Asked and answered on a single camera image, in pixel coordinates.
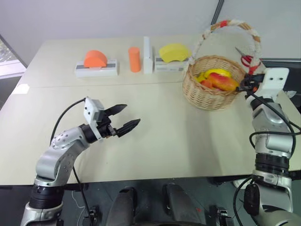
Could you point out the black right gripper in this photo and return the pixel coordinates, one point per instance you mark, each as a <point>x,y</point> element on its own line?
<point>254,78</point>

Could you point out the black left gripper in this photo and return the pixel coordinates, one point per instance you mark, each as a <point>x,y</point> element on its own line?
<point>105,128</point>

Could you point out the red yellow toy mango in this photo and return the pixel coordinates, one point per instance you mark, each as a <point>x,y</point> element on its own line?
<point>223,81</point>

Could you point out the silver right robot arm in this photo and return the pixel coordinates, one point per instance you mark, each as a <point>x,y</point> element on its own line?
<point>270,141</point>

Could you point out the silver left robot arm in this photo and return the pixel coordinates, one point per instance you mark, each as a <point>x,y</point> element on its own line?
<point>57,153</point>

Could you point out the yellow toy banana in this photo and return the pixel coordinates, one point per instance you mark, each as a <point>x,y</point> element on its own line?
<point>219,71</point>

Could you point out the orange toy fruit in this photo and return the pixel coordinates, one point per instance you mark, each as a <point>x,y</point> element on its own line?
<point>207,83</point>

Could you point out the small yellow toy fruit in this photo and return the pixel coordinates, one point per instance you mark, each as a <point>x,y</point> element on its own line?
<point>200,77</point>

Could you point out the clear plastic scrap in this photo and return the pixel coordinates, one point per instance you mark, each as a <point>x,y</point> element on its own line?
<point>290,94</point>

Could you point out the white flat box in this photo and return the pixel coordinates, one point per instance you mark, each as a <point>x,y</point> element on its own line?
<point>168,67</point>
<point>96,71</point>

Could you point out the orange foam cylinder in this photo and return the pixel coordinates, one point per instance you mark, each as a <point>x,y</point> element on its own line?
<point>134,60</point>

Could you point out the orange half cylinder foam block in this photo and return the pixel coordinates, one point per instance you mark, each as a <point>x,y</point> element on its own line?
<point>95,58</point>

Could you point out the white upright block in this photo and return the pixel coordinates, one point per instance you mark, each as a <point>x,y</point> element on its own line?
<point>147,56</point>

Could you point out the yellow arch foam block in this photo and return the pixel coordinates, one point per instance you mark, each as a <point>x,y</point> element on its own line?
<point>174,53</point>

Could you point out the black slanted pole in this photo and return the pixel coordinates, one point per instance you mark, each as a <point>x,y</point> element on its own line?
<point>217,11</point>

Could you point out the dark rounded shape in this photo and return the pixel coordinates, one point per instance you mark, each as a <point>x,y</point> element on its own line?
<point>181,207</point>
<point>123,207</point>

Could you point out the black oval robot cover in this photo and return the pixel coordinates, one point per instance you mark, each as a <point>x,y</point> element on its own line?
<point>251,200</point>

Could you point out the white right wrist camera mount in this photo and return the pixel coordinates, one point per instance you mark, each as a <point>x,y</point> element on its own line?
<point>274,78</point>

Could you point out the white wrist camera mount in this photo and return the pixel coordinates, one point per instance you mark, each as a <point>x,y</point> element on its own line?
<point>90,110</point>
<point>274,78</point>

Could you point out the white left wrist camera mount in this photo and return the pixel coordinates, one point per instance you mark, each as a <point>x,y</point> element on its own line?
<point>90,110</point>

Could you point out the black table frame foot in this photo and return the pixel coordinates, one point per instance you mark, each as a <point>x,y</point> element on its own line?
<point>219,215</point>
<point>94,215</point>

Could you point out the window with grey frame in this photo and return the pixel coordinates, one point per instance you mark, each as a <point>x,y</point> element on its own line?
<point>9,58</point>

